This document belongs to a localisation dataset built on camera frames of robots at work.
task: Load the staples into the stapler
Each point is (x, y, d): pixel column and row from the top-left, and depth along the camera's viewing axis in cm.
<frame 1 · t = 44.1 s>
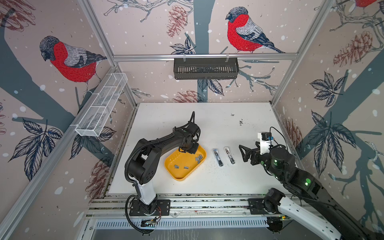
left hand: (193, 150, 90), fingers closed
right hand: (245, 146, 69), fingers open
yellow plastic tray: (178, 165, 89), on the table
staple strip in tray: (198, 158, 92), on the table

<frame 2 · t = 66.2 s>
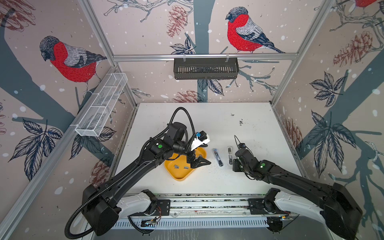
left hand: (207, 154, 66), fingers open
right hand: (232, 164, 85), fingers closed
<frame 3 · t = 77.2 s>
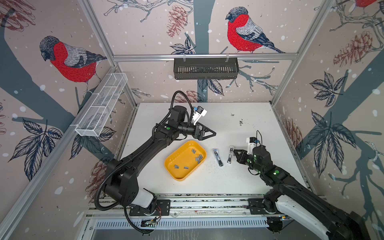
left hand: (211, 133, 70), fingers open
right hand: (233, 152, 81), fingers closed
staple strip in tray 2: (193, 151, 96), on the table
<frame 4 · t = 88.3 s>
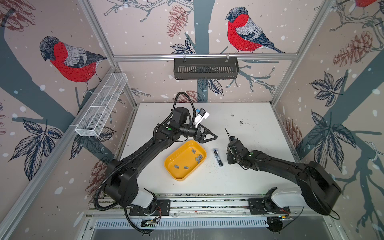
left hand: (212, 136, 69), fingers open
right hand: (228, 156, 89), fingers closed
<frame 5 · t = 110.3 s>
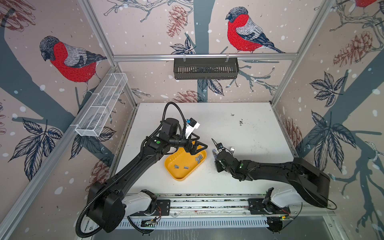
left hand: (201, 142, 70), fingers open
right hand: (215, 161, 88), fingers closed
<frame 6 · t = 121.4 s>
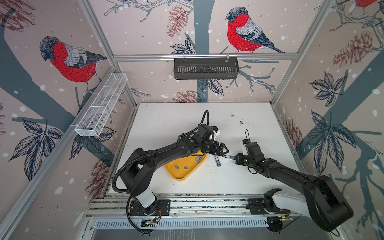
left hand: (223, 151, 77), fingers open
right hand: (234, 158, 89), fingers closed
